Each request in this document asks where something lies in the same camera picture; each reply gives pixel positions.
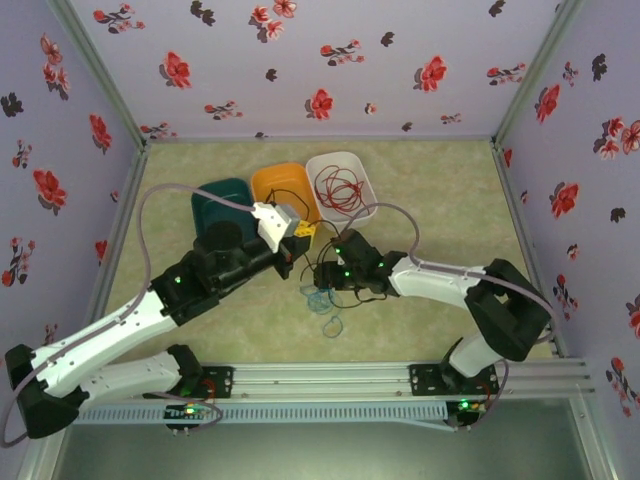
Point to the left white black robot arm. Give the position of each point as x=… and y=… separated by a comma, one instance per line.
x=100, y=335

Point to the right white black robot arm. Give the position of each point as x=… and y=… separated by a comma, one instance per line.
x=430, y=280

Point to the white plastic bin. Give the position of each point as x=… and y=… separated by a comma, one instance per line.
x=362, y=217

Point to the orange plastic bin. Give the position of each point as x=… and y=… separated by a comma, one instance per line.
x=280, y=177

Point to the teal plastic bin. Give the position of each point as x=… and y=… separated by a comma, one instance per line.
x=210, y=212

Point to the grey metal panel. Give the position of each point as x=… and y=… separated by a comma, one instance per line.
x=325, y=455

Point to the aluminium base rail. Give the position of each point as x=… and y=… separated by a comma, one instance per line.
x=325, y=382

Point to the aluminium frame post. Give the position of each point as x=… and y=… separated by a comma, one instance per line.
x=539, y=65
x=97, y=65

